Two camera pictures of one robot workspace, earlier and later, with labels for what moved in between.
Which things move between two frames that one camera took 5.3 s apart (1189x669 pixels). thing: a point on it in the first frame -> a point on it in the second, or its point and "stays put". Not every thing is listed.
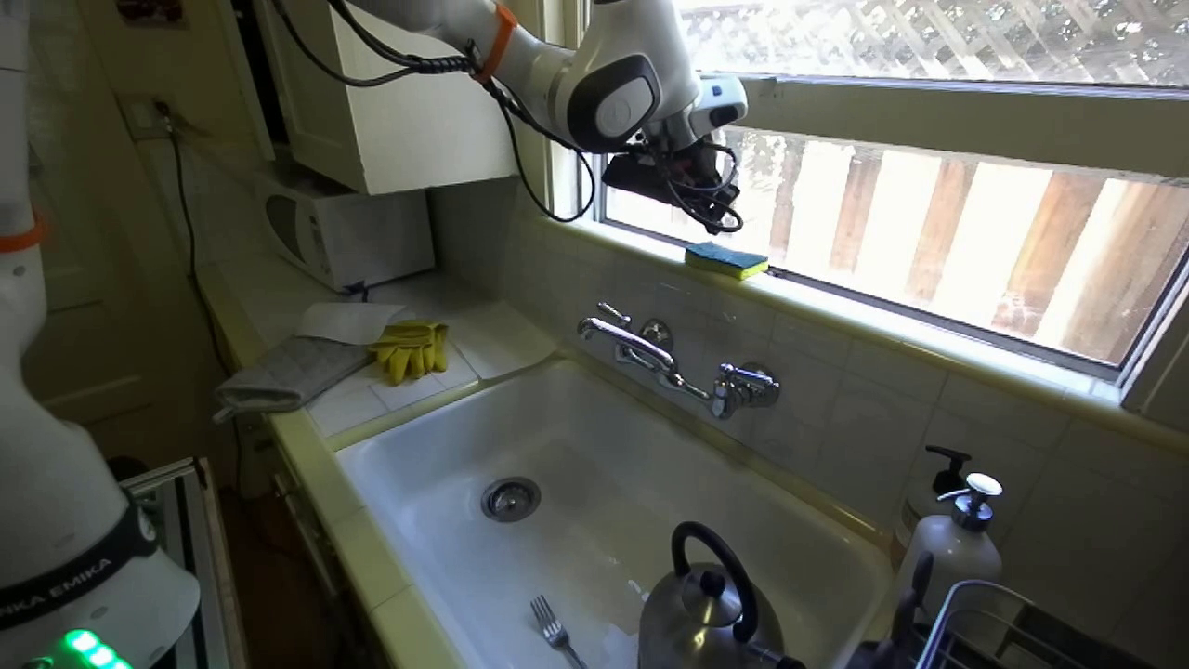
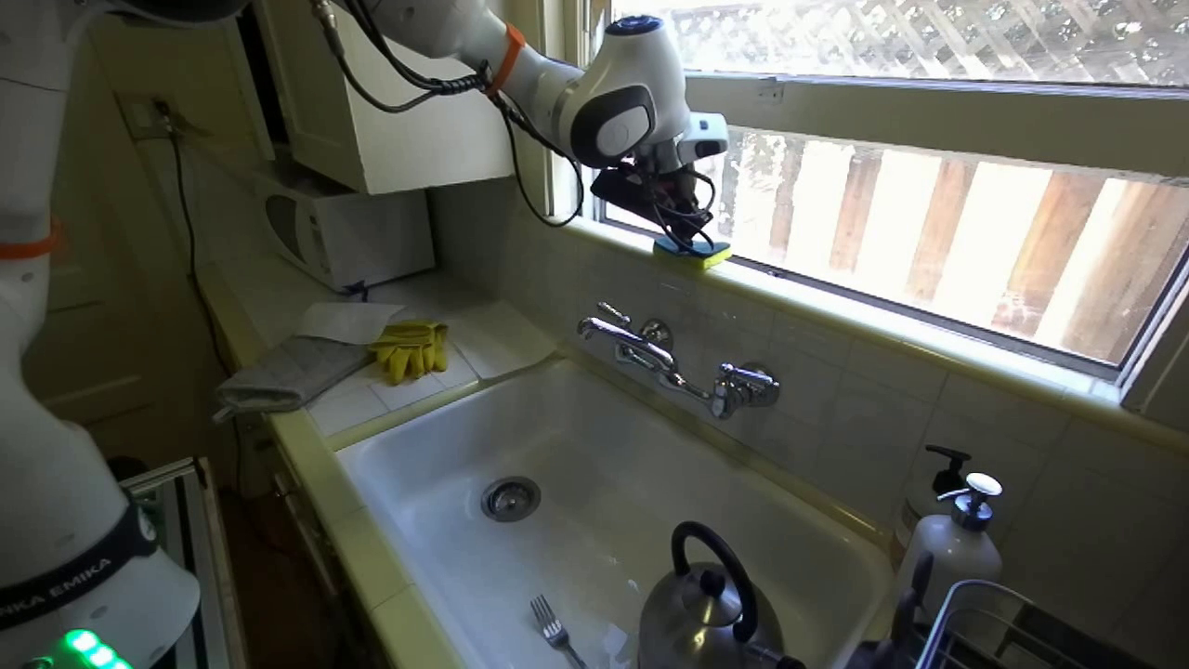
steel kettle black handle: [708, 616] stays put
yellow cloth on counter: [408, 351] stays put
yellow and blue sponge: [723, 258] -> [704, 251]
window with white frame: [1000, 181] stays put
